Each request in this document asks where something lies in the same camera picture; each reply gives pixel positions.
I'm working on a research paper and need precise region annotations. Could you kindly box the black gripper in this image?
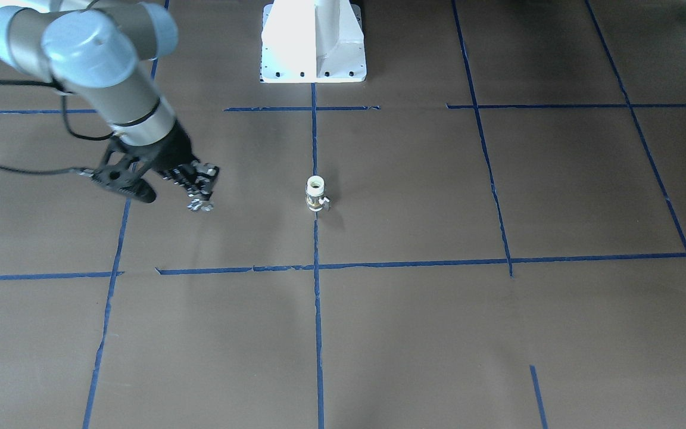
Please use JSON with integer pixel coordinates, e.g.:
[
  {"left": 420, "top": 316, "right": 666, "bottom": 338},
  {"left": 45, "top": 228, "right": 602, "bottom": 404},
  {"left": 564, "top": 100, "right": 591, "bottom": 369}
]
[{"left": 141, "top": 122, "right": 220, "bottom": 203}]

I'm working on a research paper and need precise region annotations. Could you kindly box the chrome tee pipe fitting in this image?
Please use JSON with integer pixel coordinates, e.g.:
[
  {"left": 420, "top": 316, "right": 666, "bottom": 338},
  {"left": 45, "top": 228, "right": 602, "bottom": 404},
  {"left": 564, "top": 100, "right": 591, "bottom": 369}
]
[{"left": 187, "top": 198, "right": 213, "bottom": 213}]

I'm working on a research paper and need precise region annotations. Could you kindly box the white brass PPR valve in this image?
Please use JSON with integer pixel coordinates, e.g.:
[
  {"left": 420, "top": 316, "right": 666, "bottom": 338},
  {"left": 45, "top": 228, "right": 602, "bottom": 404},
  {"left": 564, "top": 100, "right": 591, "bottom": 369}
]
[{"left": 305, "top": 175, "right": 331, "bottom": 213}]

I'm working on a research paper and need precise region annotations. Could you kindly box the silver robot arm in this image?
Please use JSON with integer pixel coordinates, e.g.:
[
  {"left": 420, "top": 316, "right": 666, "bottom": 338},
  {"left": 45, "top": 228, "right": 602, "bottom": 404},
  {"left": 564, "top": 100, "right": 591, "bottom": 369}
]
[{"left": 0, "top": 1, "right": 220, "bottom": 212}]

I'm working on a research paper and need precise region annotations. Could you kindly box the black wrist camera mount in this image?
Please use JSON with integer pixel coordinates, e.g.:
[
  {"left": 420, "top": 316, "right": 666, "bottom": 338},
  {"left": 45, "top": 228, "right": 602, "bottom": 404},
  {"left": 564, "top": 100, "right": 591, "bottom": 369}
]
[{"left": 89, "top": 136, "right": 156, "bottom": 203}]

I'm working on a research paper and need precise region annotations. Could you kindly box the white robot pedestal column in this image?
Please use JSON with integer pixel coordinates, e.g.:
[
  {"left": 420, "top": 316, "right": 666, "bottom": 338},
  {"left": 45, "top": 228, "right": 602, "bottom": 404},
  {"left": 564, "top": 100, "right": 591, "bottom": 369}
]
[{"left": 260, "top": 1, "right": 367, "bottom": 84}]

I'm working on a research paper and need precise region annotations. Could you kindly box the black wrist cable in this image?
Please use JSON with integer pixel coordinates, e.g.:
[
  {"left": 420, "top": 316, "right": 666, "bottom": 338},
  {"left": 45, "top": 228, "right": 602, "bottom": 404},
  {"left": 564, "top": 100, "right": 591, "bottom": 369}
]
[{"left": 0, "top": 79, "right": 119, "bottom": 177}]

